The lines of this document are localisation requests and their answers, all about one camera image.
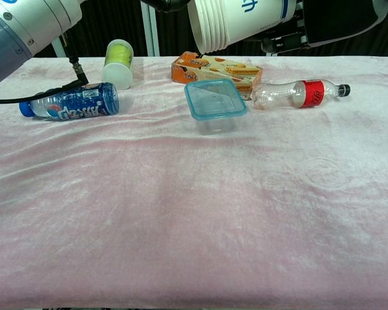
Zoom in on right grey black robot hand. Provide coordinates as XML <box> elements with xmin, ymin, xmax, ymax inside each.
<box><xmin>261</xmin><ymin>0</ymin><xmax>388</xmax><ymax>57</ymax></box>

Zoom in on left dark robot hand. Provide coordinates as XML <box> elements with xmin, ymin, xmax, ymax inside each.
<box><xmin>140</xmin><ymin>0</ymin><xmax>195</xmax><ymax>14</ymax></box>

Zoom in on stack of white paper cups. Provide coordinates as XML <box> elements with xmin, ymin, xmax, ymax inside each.
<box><xmin>191</xmin><ymin>0</ymin><xmax>303</xmax><ymax>53</ymax></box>

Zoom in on black curtain backdrop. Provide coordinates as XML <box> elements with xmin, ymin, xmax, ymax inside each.
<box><xmin>35</xmin><ymin>0</ymin><xmax>388</xmax><ymax>59</ymax></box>

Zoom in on orange biscuit box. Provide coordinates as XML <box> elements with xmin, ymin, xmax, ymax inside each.
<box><xmin>171</xmin><ymin>51</ymin><xmax>264</xmax><ymax>102</ymax></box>

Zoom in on clear canister of tennis balls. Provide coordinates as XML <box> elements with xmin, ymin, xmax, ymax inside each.
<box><xmin>101</xmin><ymin>39</ymin><xmax>135</xmax><ymax>92</ymax></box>

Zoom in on empty red label cola bottle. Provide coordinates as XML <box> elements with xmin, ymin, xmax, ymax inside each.
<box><xmin>250</xmin><ymin>78</ymin><xmax>352</xmax><ymax>111</ymax></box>

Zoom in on clear container with blue rim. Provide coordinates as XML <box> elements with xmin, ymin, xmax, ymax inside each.
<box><xmin>184</xmin><ymin>78</ymin><xmax>249</xmax><ymax>136</ymax></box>

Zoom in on blue label Pepsi bottle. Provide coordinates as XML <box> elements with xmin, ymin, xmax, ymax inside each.
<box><xmin>18</xmin><ymin>82</ymin><xmax>120</xmax><ymax>122</ymax></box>

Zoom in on pink velvet tablecloth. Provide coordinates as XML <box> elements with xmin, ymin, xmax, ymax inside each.
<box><xmin>0</xmin><ymin>55</ymin><xmax>388</xmax><ymax>310</ymax></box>

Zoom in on white metal frame post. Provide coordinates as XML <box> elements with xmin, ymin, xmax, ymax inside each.
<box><xmin>51</xmin><ymin>31</ymin><xmax>69</xmax><ymax>59</ymax></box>
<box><xmin>140</xmin><ymin>5</ymin><xmax>161</xmax><ymax>57</ymax></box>

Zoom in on black cable with connector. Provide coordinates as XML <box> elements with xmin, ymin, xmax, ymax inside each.
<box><xmin>0</xmin><ymin>30</ymin><xmax>90</xmax><ymax>105</ymax></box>

